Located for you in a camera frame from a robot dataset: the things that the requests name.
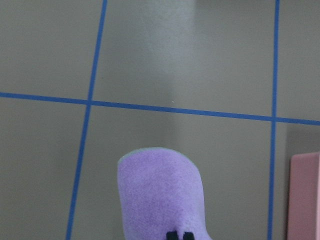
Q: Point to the pink box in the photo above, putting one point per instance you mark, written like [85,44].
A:
[304,197]

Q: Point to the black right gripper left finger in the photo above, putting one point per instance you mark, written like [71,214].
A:
[172,235]

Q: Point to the purple cloth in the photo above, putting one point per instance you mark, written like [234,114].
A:
[160,191]

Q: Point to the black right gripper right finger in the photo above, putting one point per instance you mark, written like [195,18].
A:
[188,236]

